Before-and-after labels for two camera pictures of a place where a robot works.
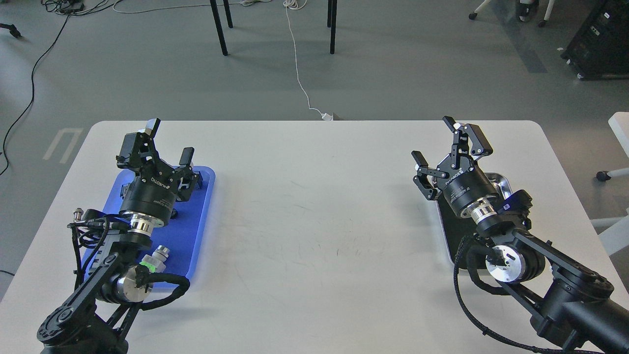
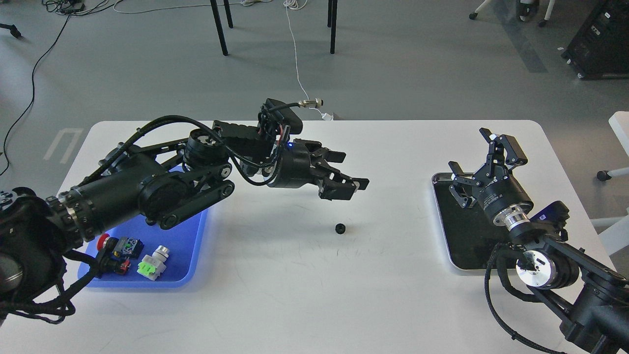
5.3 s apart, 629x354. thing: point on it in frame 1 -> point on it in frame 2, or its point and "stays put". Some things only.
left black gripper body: x=153 y=191 -> x=301 y=163
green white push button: x=156 y=263 stays put
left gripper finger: x=138 y=148 -> x=317 y=150
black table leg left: x=219 y=27 stays put
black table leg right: x=331 y=22 stays put
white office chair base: x=527 y=9 stays put
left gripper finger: x=190 y=180 -> x=337 y=186
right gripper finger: x=422 y=180 -> x=459 y=175
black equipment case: x=599 y=49 stays put
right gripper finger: x=480 y=146 -> x=515 y=156
